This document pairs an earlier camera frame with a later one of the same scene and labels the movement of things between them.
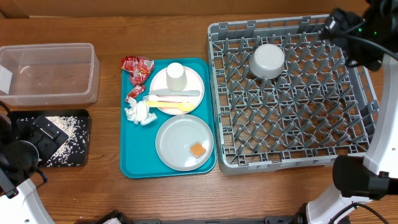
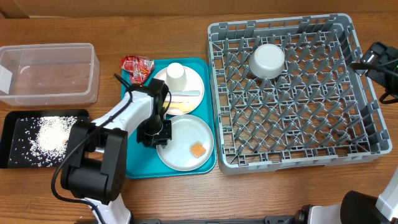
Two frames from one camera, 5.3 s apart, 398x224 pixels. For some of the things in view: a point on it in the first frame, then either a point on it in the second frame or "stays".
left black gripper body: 45,145 -> 153,130
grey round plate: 175,137 stays
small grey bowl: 267,61 stays
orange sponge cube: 198,150 stays
